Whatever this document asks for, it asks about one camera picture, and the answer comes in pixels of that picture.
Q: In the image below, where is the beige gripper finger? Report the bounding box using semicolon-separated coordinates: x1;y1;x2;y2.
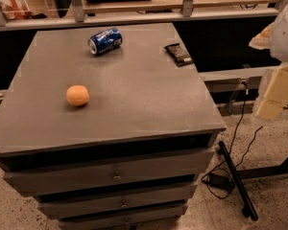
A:
249;24;273;50
254;64;288;121

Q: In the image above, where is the dark rxbar chocolate bar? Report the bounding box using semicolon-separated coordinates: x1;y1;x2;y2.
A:
164;43;193;67

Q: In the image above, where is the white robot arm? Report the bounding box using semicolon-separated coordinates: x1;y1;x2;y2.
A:
249;4;288;121

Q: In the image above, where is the black table leg base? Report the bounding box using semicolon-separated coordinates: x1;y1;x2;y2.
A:
219;141;288;221

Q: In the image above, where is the black power adapter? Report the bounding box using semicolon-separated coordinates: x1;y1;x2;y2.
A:
208;173;234;192

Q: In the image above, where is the top grey drawer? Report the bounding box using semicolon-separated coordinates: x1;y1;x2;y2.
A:
4;148;214;196

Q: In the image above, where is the grey drawer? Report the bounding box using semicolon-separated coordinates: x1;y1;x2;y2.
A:
59;202;187;230
38;182;197;219
4;148;214;196

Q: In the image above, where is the blue soda can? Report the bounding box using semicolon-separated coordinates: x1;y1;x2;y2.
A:
88;28;123;56

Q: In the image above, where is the grey drawer cabinet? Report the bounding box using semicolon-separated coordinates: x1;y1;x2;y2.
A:
0;22;228;230

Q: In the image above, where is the bottom grey drawer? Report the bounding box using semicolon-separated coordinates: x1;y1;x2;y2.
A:
59;202;187;230

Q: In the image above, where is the orange fruit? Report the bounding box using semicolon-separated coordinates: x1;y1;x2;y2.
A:
66;85;89;106

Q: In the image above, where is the middle grey drawer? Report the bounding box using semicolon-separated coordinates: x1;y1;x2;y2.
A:
38;182;197;219

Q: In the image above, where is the red white bag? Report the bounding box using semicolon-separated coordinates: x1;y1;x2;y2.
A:
0;0;33;20

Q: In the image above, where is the metal railing shelf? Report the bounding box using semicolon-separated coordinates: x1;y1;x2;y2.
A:
0;0;288;32

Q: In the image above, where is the black power cable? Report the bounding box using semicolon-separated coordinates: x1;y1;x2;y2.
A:
200;80;264;200

